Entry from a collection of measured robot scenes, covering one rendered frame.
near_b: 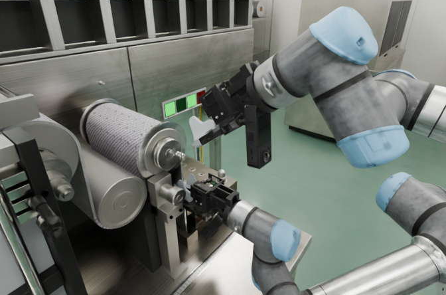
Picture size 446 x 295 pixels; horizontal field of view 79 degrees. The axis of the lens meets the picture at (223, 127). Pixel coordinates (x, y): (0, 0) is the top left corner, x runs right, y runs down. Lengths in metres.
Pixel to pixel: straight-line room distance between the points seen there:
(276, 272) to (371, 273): 0.19
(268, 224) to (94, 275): 0.51
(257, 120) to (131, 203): 0.37
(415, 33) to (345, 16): 4.54
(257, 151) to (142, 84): 0.63
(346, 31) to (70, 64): 0.71
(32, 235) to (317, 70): 0.43
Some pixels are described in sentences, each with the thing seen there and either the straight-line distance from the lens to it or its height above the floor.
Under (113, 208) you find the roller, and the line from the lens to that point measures 0.65.
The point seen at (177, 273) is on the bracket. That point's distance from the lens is 0.84.
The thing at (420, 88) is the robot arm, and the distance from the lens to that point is 0.48.
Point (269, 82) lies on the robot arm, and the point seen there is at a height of 1.47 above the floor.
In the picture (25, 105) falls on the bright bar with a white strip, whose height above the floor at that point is 1.45.
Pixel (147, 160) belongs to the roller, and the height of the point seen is 1.25.
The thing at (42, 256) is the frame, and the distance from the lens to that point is 0.49.
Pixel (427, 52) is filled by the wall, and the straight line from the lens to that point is 4.90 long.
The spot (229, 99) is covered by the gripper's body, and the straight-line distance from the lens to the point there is 0.46.
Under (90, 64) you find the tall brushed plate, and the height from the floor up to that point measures 1.41.
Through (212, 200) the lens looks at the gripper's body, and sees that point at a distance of 0.69.
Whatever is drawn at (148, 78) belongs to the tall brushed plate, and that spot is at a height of 1.32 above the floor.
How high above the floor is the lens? 1.58
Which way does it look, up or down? 26 degrees down
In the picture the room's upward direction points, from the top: straight up
